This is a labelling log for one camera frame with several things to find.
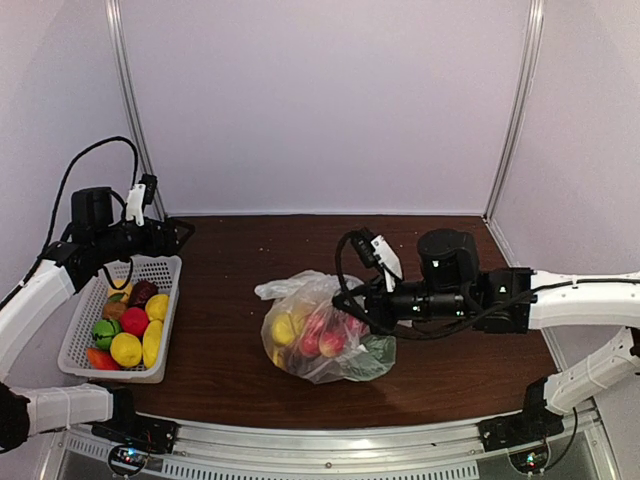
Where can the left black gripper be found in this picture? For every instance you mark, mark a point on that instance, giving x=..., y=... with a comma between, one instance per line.
x=168, y=246

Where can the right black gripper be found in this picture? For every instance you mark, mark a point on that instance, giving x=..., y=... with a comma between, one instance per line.
x=375, y=312

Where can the clear plastic bag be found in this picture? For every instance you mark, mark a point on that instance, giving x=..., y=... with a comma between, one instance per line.
x=306, y=293

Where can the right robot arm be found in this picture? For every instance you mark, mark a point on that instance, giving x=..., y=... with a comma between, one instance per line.
x=517, y=300

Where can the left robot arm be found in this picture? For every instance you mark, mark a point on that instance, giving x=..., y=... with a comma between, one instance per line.
x=64, y=269

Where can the red fruit in bag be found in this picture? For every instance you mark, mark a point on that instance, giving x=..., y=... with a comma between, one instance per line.
x=325, y=334

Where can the dark purple fruit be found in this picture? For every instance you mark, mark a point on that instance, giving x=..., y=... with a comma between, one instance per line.
x=141, y=293

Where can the yellow fruit back right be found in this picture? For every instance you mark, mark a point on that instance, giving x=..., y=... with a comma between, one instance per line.
x=156, y=307

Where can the yellow fruit in bag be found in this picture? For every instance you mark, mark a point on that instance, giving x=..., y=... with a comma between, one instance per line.
x=284, y=329

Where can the yellow fruit with leaf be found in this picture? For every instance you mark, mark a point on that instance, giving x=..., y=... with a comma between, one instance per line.
x=120, y=291

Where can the red round fruit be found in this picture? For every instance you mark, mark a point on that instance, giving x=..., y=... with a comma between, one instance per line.
x=134, y=321

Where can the brown fruit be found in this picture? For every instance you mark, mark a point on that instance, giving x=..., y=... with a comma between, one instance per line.
x=114, y=310

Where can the yellow fruit front right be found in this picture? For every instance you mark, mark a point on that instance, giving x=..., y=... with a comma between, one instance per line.
x=151, y=342

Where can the green round fruit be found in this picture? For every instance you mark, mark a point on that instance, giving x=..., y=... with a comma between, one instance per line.
x=104, y=331

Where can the yellow fruit front centre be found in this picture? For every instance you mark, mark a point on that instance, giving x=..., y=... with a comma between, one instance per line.
x=126, y=350

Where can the orange red fruit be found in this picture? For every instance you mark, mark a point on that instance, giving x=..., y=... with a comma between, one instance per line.
x=101, y=360

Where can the white plastic basket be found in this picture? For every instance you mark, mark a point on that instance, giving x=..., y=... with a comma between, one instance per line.
x=164, y=272

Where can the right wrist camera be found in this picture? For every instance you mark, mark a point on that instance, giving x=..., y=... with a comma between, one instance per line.
x=375, y=252

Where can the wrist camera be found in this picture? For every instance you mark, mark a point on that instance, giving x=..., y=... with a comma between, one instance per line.
x=375, y=252
x=139, y=197

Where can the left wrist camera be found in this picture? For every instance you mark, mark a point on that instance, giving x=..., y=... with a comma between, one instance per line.
x=139, y=197

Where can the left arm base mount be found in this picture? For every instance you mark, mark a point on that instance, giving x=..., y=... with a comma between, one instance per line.
x=127, y=426

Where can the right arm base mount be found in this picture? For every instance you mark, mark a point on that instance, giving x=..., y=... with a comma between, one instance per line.
x=535, y=422

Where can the aluminium front rail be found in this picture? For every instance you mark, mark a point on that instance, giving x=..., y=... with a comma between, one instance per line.
x=450, y=450

